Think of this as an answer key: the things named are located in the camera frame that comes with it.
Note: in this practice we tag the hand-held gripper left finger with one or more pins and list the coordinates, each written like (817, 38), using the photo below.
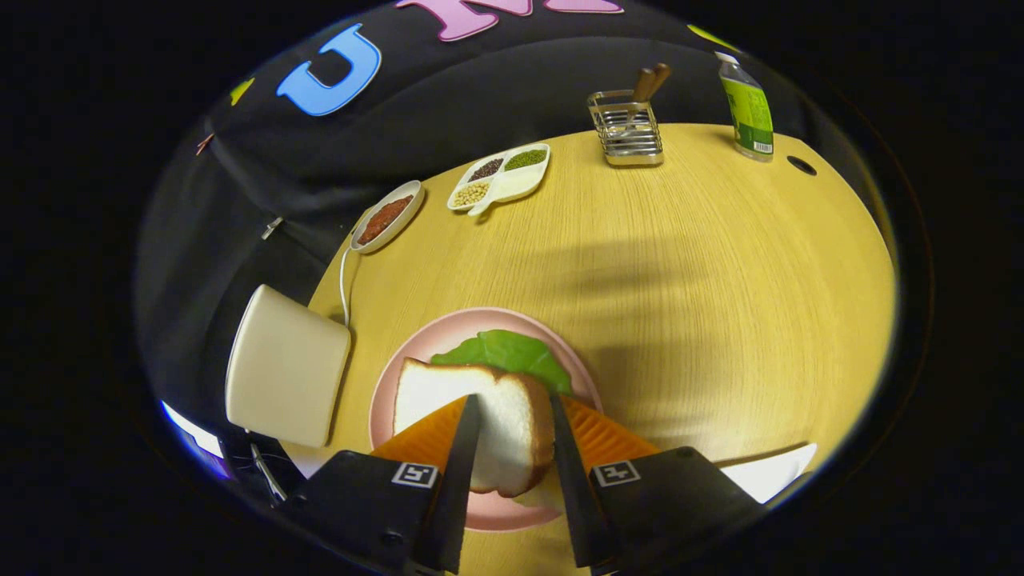
(456, 496)

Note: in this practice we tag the yellow soybeans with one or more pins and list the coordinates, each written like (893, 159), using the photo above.
(472, 194)

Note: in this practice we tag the cream white toaster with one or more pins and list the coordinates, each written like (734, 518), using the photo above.
(288, 368)

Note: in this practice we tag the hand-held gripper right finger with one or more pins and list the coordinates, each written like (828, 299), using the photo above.
(572, 496)

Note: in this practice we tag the white bread slice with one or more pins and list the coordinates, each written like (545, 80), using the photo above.
(504, 432)

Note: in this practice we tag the oval white plate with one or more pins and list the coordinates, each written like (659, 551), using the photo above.
(412, 194)

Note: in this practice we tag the small white plate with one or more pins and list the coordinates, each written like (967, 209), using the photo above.
(772, 476)

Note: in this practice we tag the green mung beans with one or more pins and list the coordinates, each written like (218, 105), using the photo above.
(526, 158)

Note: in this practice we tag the white divided tray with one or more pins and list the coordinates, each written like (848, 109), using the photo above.
(516, 182)

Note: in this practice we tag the dark red beans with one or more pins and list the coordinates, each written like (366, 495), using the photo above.
(486, 169)

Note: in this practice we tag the pink round plate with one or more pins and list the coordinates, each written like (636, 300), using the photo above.
(416, 344)

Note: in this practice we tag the green label plastic bottle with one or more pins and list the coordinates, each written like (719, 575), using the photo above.
(748, 112)

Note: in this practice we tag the brown steak piece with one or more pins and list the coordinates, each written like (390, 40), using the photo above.
(386, 218)

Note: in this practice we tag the green lettuce leaf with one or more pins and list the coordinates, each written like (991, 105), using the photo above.
(504, 352)

